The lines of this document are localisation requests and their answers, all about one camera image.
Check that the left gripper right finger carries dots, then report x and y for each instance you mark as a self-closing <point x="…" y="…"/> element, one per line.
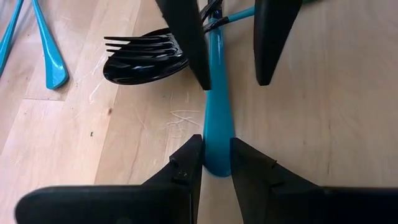
<point x="295" y="205"/>

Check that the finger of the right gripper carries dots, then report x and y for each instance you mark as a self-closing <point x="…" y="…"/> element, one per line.
<point x="273" y="37"/>
<point x="186" y="37"/>

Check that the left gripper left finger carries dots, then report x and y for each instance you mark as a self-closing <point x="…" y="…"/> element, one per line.
<point x="124" y="205"/>

